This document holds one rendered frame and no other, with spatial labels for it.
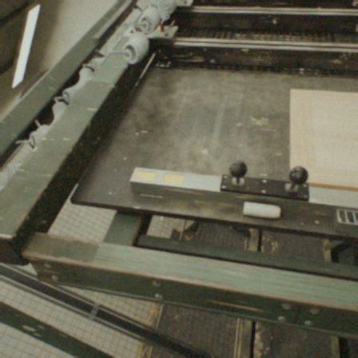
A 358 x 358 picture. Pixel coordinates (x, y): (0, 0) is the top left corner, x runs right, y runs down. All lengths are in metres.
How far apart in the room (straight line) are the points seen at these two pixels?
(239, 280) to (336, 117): 0.65
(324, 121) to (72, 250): 0.78
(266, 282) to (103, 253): 0.32
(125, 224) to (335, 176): 0.53
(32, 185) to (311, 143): 0.72
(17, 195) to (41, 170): 0.08
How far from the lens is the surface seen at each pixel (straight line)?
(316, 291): 0.70
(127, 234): 0.86
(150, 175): 0.88
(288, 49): 1.40
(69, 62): 1.94
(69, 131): 0.98
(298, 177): 0.73
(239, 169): 0.72
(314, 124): 1.12
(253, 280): 0.69
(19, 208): 0.81
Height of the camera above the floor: 1.78
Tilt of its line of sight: 12 degrees down
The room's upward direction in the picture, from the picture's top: 61 degrees counter-clockwise
